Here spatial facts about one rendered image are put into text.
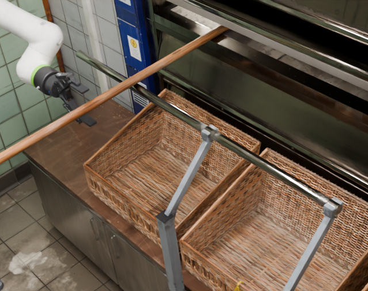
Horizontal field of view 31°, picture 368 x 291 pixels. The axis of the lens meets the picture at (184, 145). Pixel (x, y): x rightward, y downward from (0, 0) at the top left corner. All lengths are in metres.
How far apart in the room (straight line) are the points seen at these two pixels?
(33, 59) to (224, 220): 0.91
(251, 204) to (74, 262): 1.12
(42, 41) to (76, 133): 0.81
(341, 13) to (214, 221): 0.90
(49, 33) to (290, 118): 0.90
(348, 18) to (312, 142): 0.53
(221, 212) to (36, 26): 0.94
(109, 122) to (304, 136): 1.13
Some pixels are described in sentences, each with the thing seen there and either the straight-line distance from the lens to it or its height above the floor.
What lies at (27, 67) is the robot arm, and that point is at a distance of 2.40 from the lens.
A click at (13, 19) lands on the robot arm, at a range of 2.38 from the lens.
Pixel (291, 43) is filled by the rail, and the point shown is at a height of 1.43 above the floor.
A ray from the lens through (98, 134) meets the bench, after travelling 3.07.
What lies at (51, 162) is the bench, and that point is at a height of 0.58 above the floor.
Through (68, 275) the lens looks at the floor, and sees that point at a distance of 3.28.
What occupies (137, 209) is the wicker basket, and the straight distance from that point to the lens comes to 2.48.
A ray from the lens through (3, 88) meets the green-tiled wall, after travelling 3.53.
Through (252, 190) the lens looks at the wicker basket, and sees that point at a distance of 2.51.
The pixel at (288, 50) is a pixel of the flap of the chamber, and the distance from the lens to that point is 1.96.
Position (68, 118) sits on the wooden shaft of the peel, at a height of 1.20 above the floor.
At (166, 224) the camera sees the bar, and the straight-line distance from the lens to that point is 2.09.
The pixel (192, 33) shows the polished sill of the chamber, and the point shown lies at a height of 1.17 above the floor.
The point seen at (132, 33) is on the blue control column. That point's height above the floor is 1.05.
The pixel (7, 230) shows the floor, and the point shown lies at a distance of 3.59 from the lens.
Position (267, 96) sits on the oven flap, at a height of 1.04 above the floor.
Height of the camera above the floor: 2.45
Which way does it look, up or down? 40 degrees down
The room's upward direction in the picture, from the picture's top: 7 degrees counter-clockwise
